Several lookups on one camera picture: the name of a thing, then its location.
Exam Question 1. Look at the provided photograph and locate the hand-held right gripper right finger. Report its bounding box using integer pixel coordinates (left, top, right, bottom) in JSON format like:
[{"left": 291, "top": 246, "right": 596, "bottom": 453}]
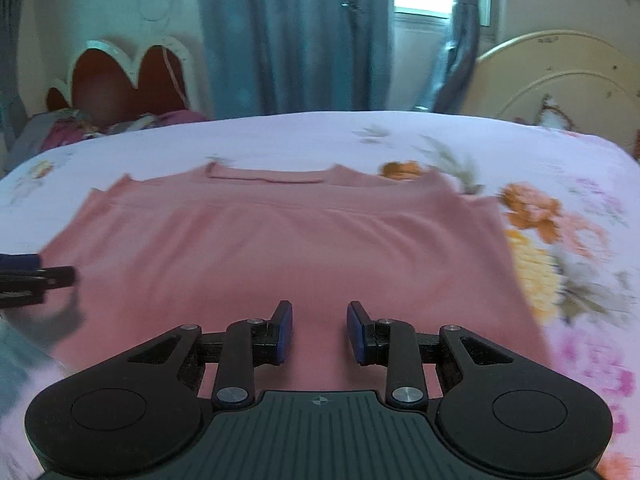
[{"left": 347, "top": 300, "right": 542, "bottom": 409}]

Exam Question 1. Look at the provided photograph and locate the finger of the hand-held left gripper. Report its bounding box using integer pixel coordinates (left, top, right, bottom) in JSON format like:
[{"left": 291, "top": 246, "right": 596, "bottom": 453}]
[
  {"left": 0, "top": 253, "right": 77, "bottom": 290},
  {"left": 0, "top": 288, "right": 47, "bottom": 309}
]

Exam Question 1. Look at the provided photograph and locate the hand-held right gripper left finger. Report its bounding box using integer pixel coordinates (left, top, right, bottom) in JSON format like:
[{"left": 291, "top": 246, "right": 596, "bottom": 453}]
[{"left": 102, "top": 300, "right": 294, "bottom": 409}]

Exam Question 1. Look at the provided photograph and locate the pink long-sleeved sweater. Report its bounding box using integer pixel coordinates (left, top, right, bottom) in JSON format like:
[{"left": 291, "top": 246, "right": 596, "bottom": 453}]
[{"left": 40, "top": 159, "right": 557, "bottom": 397}]

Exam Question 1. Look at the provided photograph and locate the pile of clothes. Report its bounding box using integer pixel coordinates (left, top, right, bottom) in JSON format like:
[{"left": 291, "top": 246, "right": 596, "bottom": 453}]
[{"left": 5, "top": 107, "right": 209, "bottom": 162}]

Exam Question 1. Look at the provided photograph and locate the pale teal cloth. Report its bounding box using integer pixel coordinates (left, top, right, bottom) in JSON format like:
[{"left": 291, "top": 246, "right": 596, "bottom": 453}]
[{"left": 0, "top": 320, "right": 57, "bottom": 411}]

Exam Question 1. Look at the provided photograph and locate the floral bedsheet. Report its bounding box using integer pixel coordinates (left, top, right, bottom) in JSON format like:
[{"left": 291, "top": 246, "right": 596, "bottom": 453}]
[{"left": 0, "top": 110, "right": 640, "bottom": 480}]

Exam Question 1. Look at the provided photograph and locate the red heart-shaped headboard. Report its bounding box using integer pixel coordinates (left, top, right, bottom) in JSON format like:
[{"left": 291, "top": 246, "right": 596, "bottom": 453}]
[{"left": 46, "top": 37, "right": 202, "bottom": 127}]

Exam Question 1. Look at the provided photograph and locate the white patterned pillow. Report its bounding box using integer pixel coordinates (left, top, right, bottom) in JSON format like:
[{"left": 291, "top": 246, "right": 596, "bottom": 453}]
[{"left": 537, "top": 93, "right": 577, "bottom": 132}]

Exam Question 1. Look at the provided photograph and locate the wide blue curtain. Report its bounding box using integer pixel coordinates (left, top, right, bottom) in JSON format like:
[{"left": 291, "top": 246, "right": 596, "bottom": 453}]
[{"left": 194, "top": 0, "right": 397, "bottom": 117}]

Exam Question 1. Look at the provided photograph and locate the tied blue curtain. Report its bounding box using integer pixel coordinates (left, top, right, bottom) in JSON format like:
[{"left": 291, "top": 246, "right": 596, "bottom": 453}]
[{"left": 429, "top": 0, "right": 494, "bottom": 114}]

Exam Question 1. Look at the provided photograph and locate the cream arched headboard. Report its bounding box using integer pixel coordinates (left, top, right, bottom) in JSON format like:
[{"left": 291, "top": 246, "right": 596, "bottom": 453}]
[{"left": 459, "top": 30, "right": 640, "bottom": 137}]

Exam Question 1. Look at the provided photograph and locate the white cable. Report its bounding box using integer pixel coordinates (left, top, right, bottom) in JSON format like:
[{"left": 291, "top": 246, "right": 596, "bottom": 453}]
[{"left": 161, "top": 45, "right": 195, "bottom": 112}]

